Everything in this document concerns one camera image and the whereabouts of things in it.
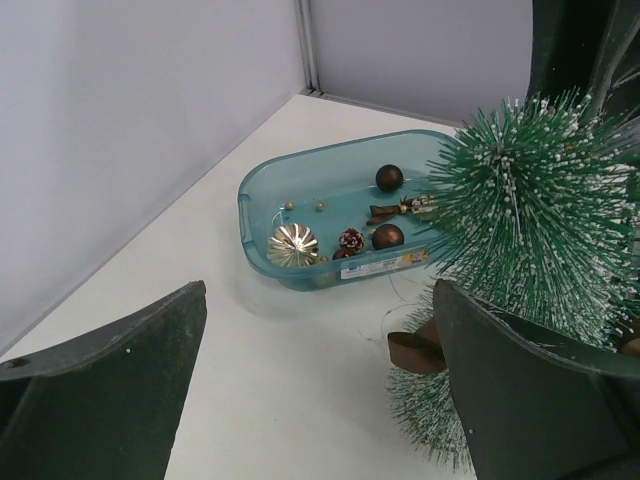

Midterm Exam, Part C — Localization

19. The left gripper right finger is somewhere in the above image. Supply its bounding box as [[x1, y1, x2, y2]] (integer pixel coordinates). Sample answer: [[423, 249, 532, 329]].
[[433, 279, 639, 480]]

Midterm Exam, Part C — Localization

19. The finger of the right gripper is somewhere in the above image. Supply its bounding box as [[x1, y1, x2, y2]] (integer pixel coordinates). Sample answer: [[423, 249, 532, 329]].
[[529, 0, 639, 123]]

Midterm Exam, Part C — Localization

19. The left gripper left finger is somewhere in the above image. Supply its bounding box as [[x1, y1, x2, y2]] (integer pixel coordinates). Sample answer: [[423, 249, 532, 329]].
[[1, 281, 206, 479]]

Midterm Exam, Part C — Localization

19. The small frosted christmas tree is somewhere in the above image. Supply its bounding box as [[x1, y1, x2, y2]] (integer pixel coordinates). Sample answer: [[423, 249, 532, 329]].
[[389, 90, 639, 477]]

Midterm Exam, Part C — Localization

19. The dark brown bauble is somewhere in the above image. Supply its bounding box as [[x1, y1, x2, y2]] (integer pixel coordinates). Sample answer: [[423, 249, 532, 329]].
[[375, 164, 404, 192]]

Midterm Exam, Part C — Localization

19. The dark red bauble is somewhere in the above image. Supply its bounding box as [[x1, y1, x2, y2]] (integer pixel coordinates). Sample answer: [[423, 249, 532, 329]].
[[332, 248, 353, 260]]

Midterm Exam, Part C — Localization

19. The small brown ribbon bow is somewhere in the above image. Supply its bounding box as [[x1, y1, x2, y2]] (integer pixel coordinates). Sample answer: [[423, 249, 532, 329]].
[[366, 205, 403, 225]]

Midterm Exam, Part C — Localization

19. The small frosted pine cone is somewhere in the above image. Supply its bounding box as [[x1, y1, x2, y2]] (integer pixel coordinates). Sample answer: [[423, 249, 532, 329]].
[[339, 228, 366, 253]]

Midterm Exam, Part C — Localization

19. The teal plastic bin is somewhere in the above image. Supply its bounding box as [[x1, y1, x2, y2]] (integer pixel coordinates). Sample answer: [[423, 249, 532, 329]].
[[237, 129, 453, 291]]

